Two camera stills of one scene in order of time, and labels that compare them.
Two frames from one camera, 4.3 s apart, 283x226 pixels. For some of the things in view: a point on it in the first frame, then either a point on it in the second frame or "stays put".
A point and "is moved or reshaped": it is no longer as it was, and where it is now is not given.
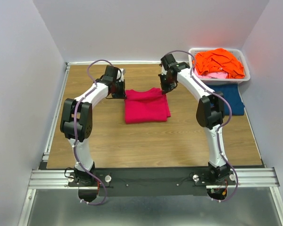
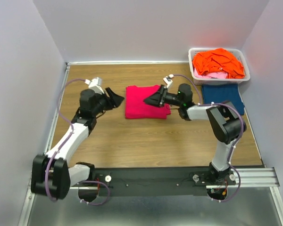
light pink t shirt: (211, 75) stays put
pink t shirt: (151, 105) is moved or reshaped
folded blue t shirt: (232, 96) stays put
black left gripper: (122, 95) → (116, 99)
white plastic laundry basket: (194, 51) stays put
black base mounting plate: (152, 182) stays put
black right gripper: (165, 89) → (155, 99)
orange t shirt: (218, 59) stays put
